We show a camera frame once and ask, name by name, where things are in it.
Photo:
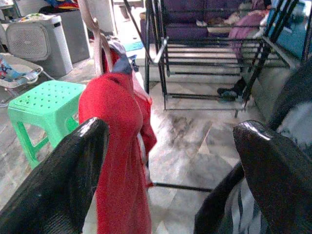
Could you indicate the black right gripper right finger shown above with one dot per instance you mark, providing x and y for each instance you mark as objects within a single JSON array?
[{"x": 280, "y": 185}]

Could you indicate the grey baby bouncer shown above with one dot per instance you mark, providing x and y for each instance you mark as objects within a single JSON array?
[{"x": 14, "y": 73}]

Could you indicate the colourful play mat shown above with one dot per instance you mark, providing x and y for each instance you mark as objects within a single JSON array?
[{"x": 34, "y": 17}]

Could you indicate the purple sofa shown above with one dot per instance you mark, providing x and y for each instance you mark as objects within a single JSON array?
[{"x": 185, "y": 31}]

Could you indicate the black shoe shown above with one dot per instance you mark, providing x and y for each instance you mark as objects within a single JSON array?
[{"x": 229, "y": 93}]

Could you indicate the black metal drying rack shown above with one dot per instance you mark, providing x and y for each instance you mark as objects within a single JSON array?
[{"x": 161, "y": 50}]

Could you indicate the pink plastic hanger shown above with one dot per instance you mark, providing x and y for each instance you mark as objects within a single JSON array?
[{"x": 97, "y": 48}]

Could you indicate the red garment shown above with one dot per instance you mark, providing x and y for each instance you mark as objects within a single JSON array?
[{"x": 114, "y": 122}]

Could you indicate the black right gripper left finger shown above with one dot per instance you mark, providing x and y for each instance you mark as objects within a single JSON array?
[{"x": 56, "y": 185}]

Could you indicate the white air purifier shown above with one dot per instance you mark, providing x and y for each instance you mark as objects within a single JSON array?
[{"x": 56, "y": 44}]

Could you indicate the blue floor mat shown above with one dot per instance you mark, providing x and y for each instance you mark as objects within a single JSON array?
[{"x": 132, "y": 46}]

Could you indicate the green plastic stool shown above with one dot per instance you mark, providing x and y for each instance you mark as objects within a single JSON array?
[{"x": 44, "y": 97}]

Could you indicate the purple cloth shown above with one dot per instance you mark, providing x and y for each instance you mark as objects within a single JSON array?
[{"x": 246, "y": 26}]

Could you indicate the dark garment with white print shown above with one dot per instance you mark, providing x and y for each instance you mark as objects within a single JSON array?
[{"x": 292, "y": 92}]

